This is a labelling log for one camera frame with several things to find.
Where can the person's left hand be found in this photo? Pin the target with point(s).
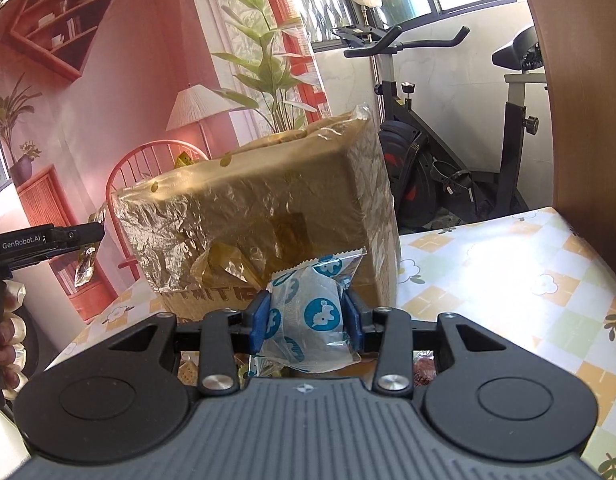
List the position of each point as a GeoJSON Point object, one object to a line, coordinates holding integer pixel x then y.
{"type": "Point", "coordinates": [12, 332]}

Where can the black exercise bike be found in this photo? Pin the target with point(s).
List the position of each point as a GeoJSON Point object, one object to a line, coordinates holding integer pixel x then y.
{"type": "Point", "coordinates": [413, 160]}

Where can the yellow snack bag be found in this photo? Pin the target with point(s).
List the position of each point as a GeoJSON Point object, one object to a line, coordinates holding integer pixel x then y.
{"type": "Point", "coordinates": [185, 161]}

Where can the checkered flower tablecloth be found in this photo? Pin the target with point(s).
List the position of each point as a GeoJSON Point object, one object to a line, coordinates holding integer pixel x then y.
{"type": "Point", "coordinates": [488, 270]}

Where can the brown wooden panel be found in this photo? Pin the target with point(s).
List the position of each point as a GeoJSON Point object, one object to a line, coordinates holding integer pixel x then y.
{"type": "Point", "coordinates": [588, 110]}

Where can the clear golden snack packet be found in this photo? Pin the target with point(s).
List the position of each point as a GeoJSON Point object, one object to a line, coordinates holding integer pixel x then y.
{"type": "Point", "coordinates": [86, 267]}

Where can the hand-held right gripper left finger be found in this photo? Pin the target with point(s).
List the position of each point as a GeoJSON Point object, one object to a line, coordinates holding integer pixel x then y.
{"type": "Point", "coordinates": [260, 325]}

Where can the dark red snack packet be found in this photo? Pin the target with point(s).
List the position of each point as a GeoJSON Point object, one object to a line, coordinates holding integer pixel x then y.
{"type": "Point", "coordinates": [424, 366]}

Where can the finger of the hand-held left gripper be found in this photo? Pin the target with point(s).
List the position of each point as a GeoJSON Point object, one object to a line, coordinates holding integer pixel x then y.
{"type": "Point", "coordinates": [82, 233]}

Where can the plastic-wrapped cardboard box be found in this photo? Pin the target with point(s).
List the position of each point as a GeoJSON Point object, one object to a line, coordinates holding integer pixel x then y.
{"type": "Point", "coordinates": [268, 195]}

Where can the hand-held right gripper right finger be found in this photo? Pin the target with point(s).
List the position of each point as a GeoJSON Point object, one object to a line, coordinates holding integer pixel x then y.
{"type": "Point", "coordinates": [350, 320]}

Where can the clear cracker packet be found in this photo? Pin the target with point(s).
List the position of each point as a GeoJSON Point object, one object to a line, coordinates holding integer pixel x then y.
{"type": "Point", "coordinates": [188, 372]}

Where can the pink room wall poster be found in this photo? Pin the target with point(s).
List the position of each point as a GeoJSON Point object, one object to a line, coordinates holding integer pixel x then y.
{"type": "Point", "coordinates": [137, 60]}

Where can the white blue-dotted snack packet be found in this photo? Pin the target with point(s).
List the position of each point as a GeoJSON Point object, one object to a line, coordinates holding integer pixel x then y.
{"type": "Point", "coordinates": [313, 310]}

